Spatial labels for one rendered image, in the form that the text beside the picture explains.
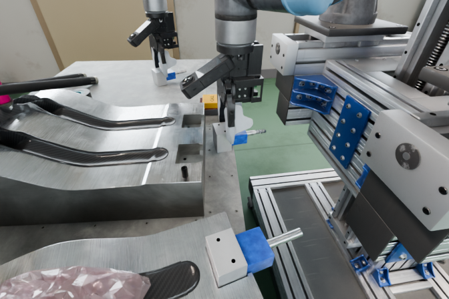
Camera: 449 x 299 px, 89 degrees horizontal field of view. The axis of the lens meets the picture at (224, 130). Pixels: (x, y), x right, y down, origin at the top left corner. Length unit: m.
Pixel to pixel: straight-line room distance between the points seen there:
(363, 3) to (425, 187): 0.52
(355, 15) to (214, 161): 0.53
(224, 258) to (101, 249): 0.15
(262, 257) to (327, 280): 0.78
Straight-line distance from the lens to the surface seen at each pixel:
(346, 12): 0.76
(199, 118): 0.53
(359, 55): 0.81
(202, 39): 2.84
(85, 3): 2.90
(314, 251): 1.13
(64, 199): 0.45
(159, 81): 0.90
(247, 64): 0.47
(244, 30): 0.42
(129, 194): 0.40
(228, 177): 0.49
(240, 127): 0.49
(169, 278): 0.34
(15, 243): 0.53
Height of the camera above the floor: 1.16
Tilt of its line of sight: 35 degrees down
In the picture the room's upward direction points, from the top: straight up
